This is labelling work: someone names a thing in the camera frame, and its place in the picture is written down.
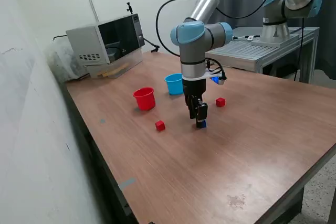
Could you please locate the red plastic cup bin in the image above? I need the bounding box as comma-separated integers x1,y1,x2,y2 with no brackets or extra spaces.
132,87,156,111

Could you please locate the blue plastic cup bin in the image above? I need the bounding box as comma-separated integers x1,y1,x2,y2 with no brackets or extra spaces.
164,73,185,95

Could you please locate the grey plastic wrapped bundle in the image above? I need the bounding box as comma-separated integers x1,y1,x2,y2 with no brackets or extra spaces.
44,42,90,83

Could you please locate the light wooden stick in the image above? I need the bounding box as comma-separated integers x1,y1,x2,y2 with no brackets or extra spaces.
96,62,130,78

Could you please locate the long grey tape strip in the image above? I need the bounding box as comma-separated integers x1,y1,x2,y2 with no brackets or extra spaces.
118,177,137,190

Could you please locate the black sleeved cable with connector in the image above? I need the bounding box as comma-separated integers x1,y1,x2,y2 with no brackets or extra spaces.
232,34,261,41

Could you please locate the clear acrylic box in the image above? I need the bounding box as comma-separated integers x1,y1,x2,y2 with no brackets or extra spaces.
83,47,144,79

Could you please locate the wrist camera on white bracket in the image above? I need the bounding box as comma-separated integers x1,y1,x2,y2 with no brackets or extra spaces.
182,68,228,86

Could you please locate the aluminium robot mounting plate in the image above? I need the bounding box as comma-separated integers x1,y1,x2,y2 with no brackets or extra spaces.
250,34,300,48

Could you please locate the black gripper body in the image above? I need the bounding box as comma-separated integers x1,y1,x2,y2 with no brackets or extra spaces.
182,78,207,99

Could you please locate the silver microwave oven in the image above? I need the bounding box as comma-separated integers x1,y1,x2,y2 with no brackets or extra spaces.
65,13,146,65

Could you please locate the aluminium extrusion robot stand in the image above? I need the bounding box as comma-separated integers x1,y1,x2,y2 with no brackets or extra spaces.
205,26,320,84

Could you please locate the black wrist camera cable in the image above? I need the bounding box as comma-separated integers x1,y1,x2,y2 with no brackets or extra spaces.
155,0,279,78

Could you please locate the thin metal rod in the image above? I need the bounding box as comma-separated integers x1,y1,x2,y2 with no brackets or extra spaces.
88,0,100,23

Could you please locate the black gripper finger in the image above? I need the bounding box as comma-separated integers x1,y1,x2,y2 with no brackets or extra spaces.
184,94,198,120
195,99,209,128

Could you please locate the thick black hanging cable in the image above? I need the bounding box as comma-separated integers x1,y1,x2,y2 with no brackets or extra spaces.
293,16,305,82

